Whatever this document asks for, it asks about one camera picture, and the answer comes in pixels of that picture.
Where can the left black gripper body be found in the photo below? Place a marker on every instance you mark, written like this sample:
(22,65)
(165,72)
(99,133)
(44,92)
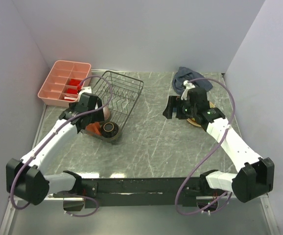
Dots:
(96,116)

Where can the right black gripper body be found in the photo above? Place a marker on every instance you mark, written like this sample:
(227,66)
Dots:
(185,110)

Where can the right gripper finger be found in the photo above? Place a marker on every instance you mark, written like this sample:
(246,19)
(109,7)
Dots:
(173,102)
(168,112)

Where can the yellow plate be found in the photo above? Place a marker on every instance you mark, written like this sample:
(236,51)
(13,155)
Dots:
(193,122)

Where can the red patterned white bowl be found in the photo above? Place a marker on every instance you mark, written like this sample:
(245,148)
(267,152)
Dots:
(107,113)

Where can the orange ceramic mug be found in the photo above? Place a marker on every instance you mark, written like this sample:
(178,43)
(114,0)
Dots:
(93,129)

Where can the black glazed bowl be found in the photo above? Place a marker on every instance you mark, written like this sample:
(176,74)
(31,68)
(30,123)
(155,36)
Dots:
(110,131)

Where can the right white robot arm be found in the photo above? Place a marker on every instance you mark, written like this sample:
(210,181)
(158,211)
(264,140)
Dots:
(254,175)

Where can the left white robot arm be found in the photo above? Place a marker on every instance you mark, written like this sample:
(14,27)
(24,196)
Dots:
(26,178)

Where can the red white item in tray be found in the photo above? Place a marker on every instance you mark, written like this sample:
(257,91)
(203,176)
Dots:
(69,98)

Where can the grey-blue crumpled cloth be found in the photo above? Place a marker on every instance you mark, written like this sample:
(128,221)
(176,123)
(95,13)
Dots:
(184,74)

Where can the pink plastic divided organizer tray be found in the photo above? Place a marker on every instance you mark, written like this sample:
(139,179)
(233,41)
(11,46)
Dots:
(53,89)

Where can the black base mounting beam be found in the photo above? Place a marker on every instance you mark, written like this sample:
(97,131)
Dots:
(110,192)

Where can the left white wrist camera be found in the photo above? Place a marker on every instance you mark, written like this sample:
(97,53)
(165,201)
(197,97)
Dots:
(86,89)

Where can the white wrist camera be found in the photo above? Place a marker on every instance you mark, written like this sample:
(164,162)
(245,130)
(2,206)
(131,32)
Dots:
(188,85)
(86,89)

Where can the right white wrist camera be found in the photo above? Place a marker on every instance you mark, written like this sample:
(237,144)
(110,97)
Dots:
(188,85)

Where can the black wire dish rack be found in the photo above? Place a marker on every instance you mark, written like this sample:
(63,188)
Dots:
(124,92)

